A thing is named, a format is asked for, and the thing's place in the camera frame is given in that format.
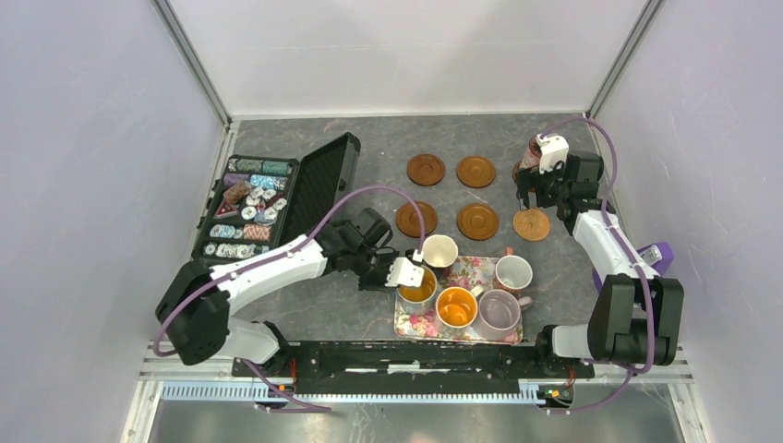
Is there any pink ghost mug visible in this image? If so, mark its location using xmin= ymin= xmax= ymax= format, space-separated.
xmin=518 ymin=136 xmax=542 ymax=171

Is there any wooden coaster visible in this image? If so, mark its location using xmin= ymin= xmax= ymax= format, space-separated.
xmin=456 ymin=203 xmax=500 ymax=241
xmin=456 ymin=155 xmax=497 ymax=188
xmin=512 ymin=162 xmax=538 ymax=194
xmin=406 ymin=154 xmax=446 ymax=186
xmin=395 ymin=200 xmax=439 ymax=237

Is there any cork coaster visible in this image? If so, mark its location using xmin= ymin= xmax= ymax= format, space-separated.
xmin=512 ymin=209 xmax=550 ymax=242

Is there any blue mug yellow inside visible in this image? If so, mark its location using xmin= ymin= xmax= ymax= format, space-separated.
xmin=396 ymin=268 xmax=440 ymax=315

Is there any black mug cream inside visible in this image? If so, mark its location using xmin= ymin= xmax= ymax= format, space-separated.
xmin=404 ymin=234 xmax=459 ymax=269

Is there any white floral mug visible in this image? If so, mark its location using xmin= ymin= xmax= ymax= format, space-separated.
xmin=492 ymin=246 xmax=533 ymax=298

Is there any floral mug orange inside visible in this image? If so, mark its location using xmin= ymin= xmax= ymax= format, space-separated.
xmin=435 ymin=285 xmax=485 ymax=339

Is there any lilac mug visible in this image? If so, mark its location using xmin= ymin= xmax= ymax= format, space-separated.
xmin=473 ymin=289 xmax=533 ymax=341

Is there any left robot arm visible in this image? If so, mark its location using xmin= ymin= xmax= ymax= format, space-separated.
xmin=154 ymin=208 xmax=406 ymax=377

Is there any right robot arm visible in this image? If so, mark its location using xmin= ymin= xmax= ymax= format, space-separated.
xmin=515 ymin=151 xmax=684 ymax=377

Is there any black poker chip case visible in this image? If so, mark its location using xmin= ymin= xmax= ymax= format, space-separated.
xmin=191 ymin=133 xmax=361 ymax=266

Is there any purple metronome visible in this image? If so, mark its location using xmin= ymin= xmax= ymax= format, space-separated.
xmin=592 ymin=242 xmax=674 ymax=293

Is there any floral serving tray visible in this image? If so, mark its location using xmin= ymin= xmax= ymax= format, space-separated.
xmin=393 ymin=256 xmax=524 ymax=344

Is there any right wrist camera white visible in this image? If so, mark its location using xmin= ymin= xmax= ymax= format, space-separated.
xmin=536 ymin=134 xmax=569 ymax=174

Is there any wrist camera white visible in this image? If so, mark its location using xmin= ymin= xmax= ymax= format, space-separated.
xmin=385 ymin=249 xmax=425 ymax=288
xmin=536 ymin=134 xmax=569 ymax=174

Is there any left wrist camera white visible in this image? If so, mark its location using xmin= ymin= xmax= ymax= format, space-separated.
xmin=385 ymin=249 xmax=425 ymax=288

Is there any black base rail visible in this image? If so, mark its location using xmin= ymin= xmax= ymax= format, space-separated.
xmin=260 ymin=341 xmax=595 ymax=395

